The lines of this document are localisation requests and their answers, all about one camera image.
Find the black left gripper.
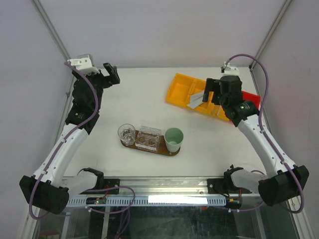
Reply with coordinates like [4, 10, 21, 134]
[73, 63, 119, 111]

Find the white toothpaste tube black cap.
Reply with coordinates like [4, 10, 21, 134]
[189, 91, 204, 103]

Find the clear glass tumbler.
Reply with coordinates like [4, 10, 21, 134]
[118, 123, 136, 146]

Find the green plastic cup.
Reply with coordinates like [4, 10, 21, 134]
[164, 128, 184, 153]

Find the clear glass holder block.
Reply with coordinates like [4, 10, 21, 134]
[135, 125, 162, 152]

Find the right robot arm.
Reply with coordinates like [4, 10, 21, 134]
[202, 75, 309, 206]

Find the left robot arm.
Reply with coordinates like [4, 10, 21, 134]
[19, 59, 120, 219]

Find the wooden oval tray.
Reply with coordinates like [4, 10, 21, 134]
[120, 130, 180, 157]

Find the yellow bin middle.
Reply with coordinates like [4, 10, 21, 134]
[186, 80, 215, 116]

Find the yellow bin left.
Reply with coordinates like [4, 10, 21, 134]
[166, 73, 197, 108]

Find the red plastic bin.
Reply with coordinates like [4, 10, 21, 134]
[229, 91, 261, 125]

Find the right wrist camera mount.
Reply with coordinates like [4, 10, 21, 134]
[221, 62, 240, 76]

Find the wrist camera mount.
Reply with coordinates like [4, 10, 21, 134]
[221, 62, 240, 76]
[67, 54, 100, 75]

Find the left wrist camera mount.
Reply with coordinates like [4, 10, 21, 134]
[67, 54, 100, 75]

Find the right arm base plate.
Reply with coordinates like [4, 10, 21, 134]
[206, 178, 240, 197]

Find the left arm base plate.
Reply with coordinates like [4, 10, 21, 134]
[81, 178, 120, 195]

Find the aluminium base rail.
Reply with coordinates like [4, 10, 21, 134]
[104, 177, 221, 196]

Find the white cable duct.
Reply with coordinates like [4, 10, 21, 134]
[67, 195, 226, 207]

